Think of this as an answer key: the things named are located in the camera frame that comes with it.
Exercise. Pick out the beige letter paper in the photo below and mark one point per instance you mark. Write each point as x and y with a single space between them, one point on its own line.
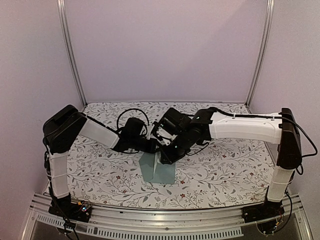
157 160

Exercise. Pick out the teal envelope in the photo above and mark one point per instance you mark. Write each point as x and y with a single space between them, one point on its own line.
165 173

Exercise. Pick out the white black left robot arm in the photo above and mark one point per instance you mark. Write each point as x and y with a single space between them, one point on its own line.
61 131

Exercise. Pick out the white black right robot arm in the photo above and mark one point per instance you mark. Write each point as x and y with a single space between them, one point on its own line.
180 132

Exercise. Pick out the floral patterned table mat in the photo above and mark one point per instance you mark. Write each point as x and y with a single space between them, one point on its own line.
228 172

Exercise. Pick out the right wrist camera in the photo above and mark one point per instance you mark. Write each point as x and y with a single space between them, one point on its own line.
164 137

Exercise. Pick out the aluminium front rail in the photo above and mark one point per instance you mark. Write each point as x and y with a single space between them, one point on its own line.
119 223

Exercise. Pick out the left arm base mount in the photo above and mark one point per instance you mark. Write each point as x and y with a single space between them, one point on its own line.
79 211

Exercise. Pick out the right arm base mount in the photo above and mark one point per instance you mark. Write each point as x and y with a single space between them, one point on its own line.
262 211

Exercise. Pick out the left aluminium frame post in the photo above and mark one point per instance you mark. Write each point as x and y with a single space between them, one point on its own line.
61 7

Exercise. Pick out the aluminium frame post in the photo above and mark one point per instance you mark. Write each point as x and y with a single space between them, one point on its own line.
61 7
270 4

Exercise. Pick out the right aluminium frame post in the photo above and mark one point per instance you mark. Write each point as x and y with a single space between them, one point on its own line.
270 4

